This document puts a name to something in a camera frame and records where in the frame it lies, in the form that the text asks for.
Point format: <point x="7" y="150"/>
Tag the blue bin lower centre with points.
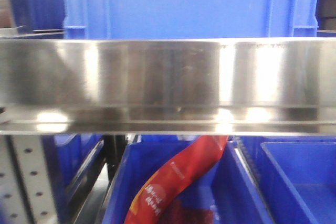
<point x="225" y="194"/>

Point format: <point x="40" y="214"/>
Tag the blue bin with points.
<point x="225" y="194"/>
<point x="72" y="149"/>
<point x="296" y="175"/>

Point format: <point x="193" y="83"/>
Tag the blue bin lower left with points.
<point x="72" y="149"/>

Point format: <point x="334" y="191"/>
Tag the blue bin lower right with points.
<point x="296" y="175"/>

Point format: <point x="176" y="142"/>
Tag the red snack bag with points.
<point x="173" y="177"/>

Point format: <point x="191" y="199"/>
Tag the large light blue crate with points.
<point x="189" y="19"/>

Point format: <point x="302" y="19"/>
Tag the dark blue crate upper left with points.
<point x="38" y="15"/>

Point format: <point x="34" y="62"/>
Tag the stainless steel shelf rail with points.
<point x="235" y="86"/>

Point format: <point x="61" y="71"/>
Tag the white perforated rack post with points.
<point x="30" y="176"/>

